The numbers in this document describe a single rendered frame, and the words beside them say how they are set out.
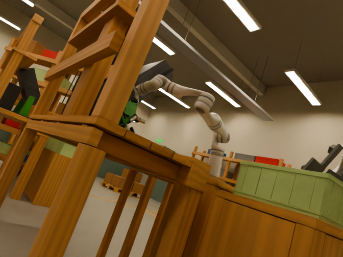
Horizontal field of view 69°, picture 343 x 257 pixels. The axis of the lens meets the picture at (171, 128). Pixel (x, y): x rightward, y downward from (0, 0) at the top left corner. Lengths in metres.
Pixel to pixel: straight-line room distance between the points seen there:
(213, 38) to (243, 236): 5.99
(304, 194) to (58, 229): 0.92
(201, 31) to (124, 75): 5.56
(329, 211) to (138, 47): 0.98
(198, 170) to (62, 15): 8.33
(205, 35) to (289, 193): 5.78
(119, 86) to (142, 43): 0.22
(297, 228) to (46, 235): 0.88
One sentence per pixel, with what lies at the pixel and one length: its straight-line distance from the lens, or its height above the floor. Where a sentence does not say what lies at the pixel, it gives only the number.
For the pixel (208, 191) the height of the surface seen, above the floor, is 0.76.
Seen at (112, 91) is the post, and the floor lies 0.99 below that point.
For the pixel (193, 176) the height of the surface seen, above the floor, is 0.81.
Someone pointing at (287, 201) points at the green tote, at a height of 0.82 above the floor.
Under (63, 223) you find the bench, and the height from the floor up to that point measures 0.47.
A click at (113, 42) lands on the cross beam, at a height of 1.21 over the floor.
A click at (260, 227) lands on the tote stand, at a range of 1.14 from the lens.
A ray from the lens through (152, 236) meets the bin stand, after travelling 2.01.
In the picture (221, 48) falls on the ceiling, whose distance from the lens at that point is 6.99.
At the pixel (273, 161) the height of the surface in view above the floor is 2.10.
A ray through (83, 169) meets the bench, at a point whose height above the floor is 0.67.
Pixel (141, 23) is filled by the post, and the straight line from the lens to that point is 1.16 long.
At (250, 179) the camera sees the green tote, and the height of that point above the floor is 0.88.
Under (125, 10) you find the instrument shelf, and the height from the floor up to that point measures 1.50.
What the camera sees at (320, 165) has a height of 1.02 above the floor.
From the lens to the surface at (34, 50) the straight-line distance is 5.60.
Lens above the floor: 0.73
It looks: 12 degrees up
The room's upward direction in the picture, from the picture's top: 20 degrees clockwise
